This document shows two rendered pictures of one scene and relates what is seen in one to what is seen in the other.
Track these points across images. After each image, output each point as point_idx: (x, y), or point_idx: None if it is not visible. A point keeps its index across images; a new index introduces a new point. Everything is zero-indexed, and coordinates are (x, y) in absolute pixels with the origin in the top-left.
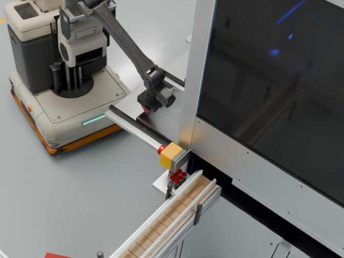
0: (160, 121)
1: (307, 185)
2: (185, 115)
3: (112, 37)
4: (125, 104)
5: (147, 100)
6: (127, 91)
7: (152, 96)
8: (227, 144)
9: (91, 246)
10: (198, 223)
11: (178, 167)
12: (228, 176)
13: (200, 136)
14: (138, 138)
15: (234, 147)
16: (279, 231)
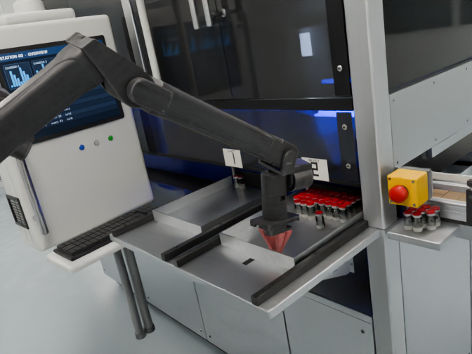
0: (291, 248)
1: (468, 60)
2: (381, 109)
3: (207, 129)
4: (246, 288)
5: (284, 209)
6: None
7: (286, 194)
8: (419, 97)
9: None
10: (421, 296)
11: None
12: None
13: (399, 123)
14: (331, 272)
15: (425, 90)
16: (461, 168)
